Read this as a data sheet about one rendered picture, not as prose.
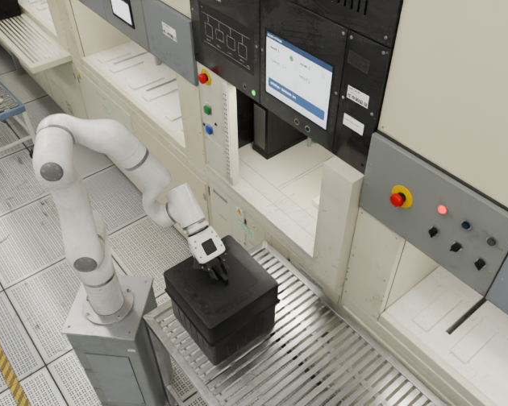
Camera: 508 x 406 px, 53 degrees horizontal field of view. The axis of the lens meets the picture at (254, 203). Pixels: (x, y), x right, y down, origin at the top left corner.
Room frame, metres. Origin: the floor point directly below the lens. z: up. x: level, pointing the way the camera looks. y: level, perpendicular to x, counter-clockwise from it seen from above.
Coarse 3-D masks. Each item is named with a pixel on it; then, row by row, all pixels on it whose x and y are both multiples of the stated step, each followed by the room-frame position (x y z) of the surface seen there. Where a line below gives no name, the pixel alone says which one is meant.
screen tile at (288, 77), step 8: (272, 48) 1.44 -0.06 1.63; (280, 48) 1.41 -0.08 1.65; (280, 56) 1.41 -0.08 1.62; (288, 56) 1.38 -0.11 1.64; (272, 64) 1.44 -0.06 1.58; (288, 64) 1.38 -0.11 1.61; (272, 72) 1.44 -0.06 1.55; (280, 72) 1.41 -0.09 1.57; (288, 72) 1.38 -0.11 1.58; (280, 80) 1.41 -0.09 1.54; (288, 80) 1.38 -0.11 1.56
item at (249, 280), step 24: (192, 264) 1.09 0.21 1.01; (216, 264) 1.09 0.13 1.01; (240, 264) 1.09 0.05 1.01; (168, 288) 1.04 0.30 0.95; (192, 288) 0.99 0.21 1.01; (216, 288) 0.99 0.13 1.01; (240, 288) 0.99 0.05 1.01; (264, 288) 0.99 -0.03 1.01; (192, 312) 0.92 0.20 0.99; (216, 312) 0.90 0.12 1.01; (240, 312) 0.91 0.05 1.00; (216, 336) 0.85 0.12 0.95
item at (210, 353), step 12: (180, 312) 1.00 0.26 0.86; (264, 312) 0.98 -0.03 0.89; (252, 324) 0.95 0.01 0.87; (264, 324) 0.98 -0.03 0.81; (192, 336) 0.95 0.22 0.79; (240, 336) 0.91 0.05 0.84; (252, 336) 0.95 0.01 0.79; (204, 348) 0.89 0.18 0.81; (216, 348) 0.85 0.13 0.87; (228, 348) 0.88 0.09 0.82; (240, 348) 0.91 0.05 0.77; (216, 360) 0.85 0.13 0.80
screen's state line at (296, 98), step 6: (270, 78) 1.44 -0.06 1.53; (270, 84) 1.44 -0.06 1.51; (276, 84) 1.42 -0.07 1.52; (282, 90) 1.40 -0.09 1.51; (288, 90) 1.38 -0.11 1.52; (288, 96) 1.38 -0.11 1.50; (294, 96) 1.35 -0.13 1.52; (300, 102) 1.33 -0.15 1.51; (306, 102) 1.31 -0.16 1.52; (306, 108) 1.31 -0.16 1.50; (312, 108) 1.29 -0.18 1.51; (318, 108) 1.27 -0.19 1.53; (318, 114) 1.27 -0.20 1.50
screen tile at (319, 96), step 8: (304, 64) 1.33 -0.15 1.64; (304, 72) 1.33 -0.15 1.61; (312, 72) 1.30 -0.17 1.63; (320, 72) 1.28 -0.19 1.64; (312, 80) 1.30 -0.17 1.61; (320, 80) 1.27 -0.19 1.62; (304, 88) 1.32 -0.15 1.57; (312, 88) 1.30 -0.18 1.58; (320, 88) 1.27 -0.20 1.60; (312, 96) 1.29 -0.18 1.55; (320, 96) 1.27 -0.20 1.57; (320, 104) 1.27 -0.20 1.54
